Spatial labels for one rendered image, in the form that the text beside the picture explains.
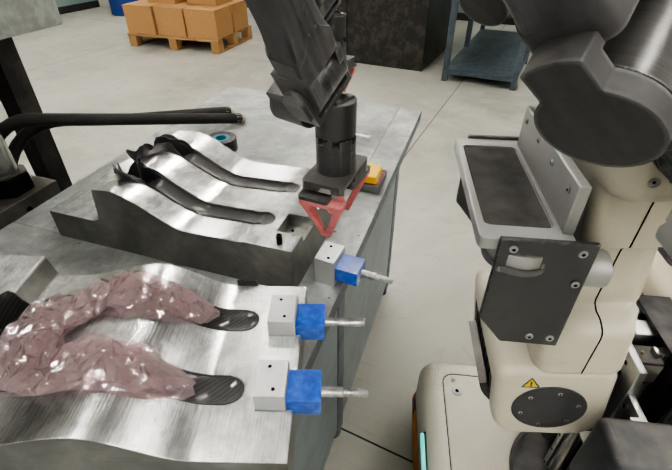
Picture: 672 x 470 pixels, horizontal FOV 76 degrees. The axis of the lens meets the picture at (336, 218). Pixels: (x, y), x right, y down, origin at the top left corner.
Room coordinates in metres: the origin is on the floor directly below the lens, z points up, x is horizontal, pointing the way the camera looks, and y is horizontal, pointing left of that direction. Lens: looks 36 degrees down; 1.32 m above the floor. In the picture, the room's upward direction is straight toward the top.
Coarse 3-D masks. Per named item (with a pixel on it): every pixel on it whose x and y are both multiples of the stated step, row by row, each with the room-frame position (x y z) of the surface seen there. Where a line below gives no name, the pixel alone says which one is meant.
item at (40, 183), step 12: (36, 180) 0.91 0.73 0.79; (48, 180) 0.91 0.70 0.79; (36, 192) 0.86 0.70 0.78; (48, 192) 0.89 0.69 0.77; (0, 204) 0.81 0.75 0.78; (12, 204) 0.81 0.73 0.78; (24, 204) 0.83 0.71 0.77; (36, 204) 0.85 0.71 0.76; (0, 216) 0.77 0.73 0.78; (12, 216) 0.79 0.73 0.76; (0, 228) 0.76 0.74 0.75
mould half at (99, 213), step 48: (192, 144) 0.81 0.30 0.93; (96, 192) 0.63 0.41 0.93; (144, 192) 0.64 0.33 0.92; (192, 192) 0.68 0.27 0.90; (240, 192) 0.70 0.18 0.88; (288, 192) 0.69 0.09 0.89; (96, 240) 0.65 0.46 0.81; (144, 240) 0.61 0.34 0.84; (192, 240) 0.58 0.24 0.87; (240, 240) 0.55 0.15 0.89; (288, 240) 0.55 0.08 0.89
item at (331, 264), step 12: (324, 252) 0.56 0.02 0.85; (336, 252) 0.56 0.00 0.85; (324, 264) 0.54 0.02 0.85; (336, 264) 0.54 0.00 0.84; (348, 264) 0.54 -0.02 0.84; (360, 264) 0.54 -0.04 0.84; (324, 276) 0.54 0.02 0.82; (336, 276) 0.53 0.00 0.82; (348, 276) 0.52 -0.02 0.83; (360, 276) 0.53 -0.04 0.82; (372, 276) 0.53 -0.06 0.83; (384, 276) 0.52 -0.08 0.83
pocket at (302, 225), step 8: (288, 216) 0.62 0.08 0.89; (296, 216) 0.62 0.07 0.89; (304, 216) 0.61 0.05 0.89; (288, 224) 0.62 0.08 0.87; (296, 224) 0.62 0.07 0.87; (304, 224) 0.61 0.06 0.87; (312, 224) 0.61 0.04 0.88; (288, 232) 0.60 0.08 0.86; (296, 232) 0.60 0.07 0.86; (304, 232) 0.60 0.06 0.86
